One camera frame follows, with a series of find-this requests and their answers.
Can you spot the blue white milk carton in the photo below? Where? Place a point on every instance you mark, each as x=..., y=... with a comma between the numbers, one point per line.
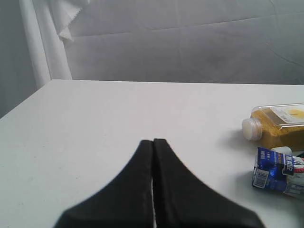
x=279, y=172

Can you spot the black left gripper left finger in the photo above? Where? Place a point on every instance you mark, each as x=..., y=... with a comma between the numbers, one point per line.
x=125, y=202

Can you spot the white fabric backdrop curtain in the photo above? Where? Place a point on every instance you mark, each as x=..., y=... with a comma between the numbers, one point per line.
x=200, y=41

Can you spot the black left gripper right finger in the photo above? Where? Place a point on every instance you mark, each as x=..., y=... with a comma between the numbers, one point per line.
x=181, y=200

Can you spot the small white cylinder near bottle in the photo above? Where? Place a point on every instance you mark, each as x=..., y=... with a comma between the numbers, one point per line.
x=283, y=150

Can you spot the yellow grain plastic bottle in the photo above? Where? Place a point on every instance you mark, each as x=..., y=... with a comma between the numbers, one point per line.
x=276, y=126

